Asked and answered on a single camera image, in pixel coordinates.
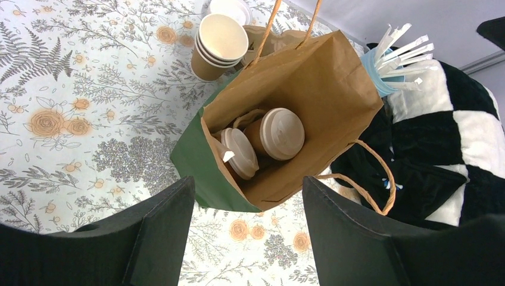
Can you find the brown paper cup with lid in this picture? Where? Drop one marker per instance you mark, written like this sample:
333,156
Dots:
279,134

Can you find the white straw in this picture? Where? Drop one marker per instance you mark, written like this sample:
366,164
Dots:
225,153

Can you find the white wrapped straws bundle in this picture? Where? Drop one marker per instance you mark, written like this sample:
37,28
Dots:
397,62

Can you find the stack of white cup lids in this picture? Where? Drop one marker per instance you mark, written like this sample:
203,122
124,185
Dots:
235,9

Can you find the brown pulp cup carrier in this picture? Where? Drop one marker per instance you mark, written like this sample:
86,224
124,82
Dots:
274,42
242,122

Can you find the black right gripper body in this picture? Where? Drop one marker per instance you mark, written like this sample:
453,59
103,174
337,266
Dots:
494,31

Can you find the black white checkered blanket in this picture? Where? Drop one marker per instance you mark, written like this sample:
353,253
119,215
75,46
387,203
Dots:
452,122

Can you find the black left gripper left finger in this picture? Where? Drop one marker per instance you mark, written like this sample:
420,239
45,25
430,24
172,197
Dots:
141,245

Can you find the blue straw holder cup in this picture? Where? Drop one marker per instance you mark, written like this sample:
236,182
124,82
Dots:
382,86

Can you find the aluminium frame rail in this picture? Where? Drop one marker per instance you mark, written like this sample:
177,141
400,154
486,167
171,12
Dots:
484,63

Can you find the green brown paper bag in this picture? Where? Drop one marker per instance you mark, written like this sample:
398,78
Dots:
321,80

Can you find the stack of brown paper cups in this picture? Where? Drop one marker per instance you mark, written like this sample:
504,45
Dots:
220,44

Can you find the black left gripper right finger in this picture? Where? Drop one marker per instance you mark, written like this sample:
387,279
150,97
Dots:
353,245

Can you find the black cloth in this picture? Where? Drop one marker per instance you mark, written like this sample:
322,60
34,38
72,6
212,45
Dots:
420,188

